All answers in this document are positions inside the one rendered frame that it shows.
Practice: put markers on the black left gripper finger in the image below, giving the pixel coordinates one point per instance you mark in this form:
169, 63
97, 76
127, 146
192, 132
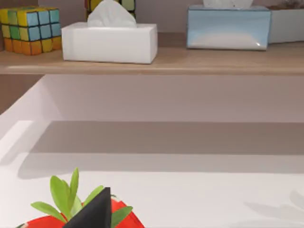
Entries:
97, 213

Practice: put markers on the red pot with green plant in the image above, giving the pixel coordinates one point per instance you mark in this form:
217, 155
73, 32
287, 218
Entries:
61, 204

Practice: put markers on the white tissue box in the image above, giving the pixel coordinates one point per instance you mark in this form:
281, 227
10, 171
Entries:
109, 44

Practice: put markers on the wooden shelf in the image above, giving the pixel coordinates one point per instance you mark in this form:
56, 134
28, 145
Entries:
190, 61

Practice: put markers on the colourful puzzle cube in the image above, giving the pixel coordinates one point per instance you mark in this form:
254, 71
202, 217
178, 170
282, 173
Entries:
128, 7
31, 29

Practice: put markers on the light blue tissue box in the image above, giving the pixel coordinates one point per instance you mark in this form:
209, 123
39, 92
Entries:
228, 28

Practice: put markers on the pale grey plant pot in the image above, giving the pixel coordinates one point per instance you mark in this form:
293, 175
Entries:
287, 25

